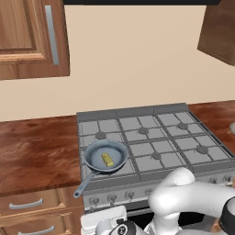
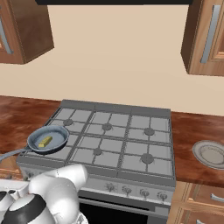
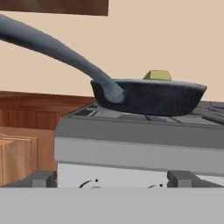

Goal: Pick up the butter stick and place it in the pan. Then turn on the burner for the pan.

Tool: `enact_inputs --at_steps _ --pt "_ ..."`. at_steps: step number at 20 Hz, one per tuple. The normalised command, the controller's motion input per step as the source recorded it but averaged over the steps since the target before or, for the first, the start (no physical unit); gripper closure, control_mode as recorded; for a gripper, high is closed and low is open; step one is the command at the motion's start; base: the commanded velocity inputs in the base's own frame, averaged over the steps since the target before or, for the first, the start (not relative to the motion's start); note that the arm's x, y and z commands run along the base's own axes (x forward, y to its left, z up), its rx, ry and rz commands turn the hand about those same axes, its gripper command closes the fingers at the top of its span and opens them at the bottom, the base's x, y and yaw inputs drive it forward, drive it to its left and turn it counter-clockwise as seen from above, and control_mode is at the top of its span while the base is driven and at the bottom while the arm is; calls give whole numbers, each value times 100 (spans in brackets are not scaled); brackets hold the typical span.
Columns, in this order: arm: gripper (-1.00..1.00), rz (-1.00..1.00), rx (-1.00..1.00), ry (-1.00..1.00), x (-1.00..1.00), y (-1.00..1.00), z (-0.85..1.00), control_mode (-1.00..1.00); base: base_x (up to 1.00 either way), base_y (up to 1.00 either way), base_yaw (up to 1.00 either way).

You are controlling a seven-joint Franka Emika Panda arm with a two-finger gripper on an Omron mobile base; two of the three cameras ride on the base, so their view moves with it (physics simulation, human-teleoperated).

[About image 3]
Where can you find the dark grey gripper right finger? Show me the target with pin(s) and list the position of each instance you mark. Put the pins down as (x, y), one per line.
(182, 179)

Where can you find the grey stove with hob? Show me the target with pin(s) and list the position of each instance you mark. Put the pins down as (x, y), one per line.
(140, 140)

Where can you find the dark grey frying pan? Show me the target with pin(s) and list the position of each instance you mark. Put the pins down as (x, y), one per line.
(151, 97)

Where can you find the light wooden block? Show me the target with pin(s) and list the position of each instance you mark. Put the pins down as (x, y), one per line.
(17, 159)

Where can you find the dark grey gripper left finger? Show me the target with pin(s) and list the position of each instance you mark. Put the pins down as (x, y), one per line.
(40, 180)

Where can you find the brown wooden wall cupboard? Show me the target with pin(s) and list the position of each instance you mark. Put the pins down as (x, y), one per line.
(54, 7)

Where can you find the yellow butter stick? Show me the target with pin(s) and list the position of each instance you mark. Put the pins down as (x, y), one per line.
(157, 75)

